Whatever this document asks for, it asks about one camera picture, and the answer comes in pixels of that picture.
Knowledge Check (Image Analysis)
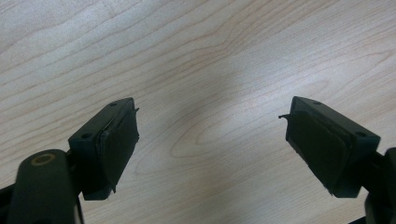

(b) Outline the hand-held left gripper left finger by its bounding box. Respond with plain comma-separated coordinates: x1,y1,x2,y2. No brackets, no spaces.
67,97,140,202

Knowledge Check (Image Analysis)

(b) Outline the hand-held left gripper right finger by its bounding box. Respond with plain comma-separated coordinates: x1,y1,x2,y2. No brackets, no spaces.
277,95,382,199

